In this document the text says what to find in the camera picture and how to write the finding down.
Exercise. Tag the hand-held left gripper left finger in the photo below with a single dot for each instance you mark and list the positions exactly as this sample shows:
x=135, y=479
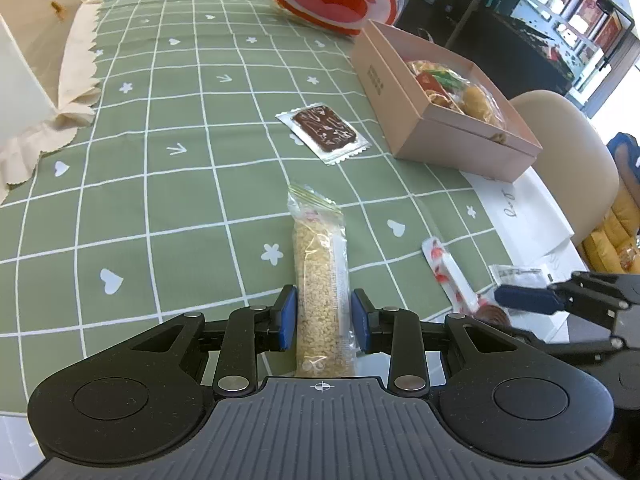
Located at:
x=287, y=317

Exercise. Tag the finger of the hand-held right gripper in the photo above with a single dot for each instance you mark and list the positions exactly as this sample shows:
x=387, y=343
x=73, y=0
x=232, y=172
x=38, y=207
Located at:
x=565, y=342
x=530, y=300

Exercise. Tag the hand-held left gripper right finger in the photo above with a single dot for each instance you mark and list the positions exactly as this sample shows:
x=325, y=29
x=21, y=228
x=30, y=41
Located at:
x=361, y=321

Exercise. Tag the cereal bar packet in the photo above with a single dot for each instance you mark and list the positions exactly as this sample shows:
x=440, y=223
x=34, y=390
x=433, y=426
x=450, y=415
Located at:
x=320, y=280

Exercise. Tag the white red-print snack packet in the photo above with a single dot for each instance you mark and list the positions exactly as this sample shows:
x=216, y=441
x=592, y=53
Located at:
x=447, y=270

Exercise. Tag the bread snack packet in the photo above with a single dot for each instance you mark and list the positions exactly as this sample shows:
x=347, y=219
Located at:
x=477, y=102

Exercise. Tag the pink cardboard box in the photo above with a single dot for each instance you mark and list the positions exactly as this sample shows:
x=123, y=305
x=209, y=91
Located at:
x=395, y=105

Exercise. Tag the red snack packet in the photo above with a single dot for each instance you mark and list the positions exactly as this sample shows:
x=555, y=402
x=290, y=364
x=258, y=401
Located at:
x=430, y=82

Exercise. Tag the small white packet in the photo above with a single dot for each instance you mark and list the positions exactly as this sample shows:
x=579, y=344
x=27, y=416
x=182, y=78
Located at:
x=520, y=275

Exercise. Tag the white paper sheet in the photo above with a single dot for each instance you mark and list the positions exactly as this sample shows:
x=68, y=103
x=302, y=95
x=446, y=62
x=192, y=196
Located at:
x=520, y=210

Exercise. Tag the yellow cushion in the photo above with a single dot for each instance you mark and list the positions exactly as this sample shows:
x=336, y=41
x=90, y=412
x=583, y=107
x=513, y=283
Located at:
x=615, y=230

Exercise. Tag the beige chair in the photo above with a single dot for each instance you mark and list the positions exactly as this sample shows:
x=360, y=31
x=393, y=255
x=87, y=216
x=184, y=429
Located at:
x=565, y=160

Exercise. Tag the blue bag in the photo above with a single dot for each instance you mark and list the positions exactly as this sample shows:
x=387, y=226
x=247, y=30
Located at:
x=625, y=155

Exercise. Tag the green checked tablecloth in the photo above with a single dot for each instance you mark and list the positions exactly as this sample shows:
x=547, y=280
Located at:
x=150, y=185

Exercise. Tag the chocolate bar packet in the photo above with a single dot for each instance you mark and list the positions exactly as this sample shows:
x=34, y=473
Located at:
x=325, y=130

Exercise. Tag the golden snack packet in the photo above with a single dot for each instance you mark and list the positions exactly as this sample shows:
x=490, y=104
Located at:
x=420, y=66

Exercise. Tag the black cabinet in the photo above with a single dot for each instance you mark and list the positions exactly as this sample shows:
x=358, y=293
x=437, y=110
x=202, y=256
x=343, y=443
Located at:
x=500, y=15

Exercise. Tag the glass display shelf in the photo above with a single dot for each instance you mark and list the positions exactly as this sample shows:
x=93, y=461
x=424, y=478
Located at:
x=580, y=0

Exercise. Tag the beige paper bag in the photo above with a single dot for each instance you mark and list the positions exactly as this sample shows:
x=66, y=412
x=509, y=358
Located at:
x=75, y=70

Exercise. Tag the white cardboard box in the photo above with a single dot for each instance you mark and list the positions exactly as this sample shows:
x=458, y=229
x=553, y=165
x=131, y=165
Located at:
x=30, y=60

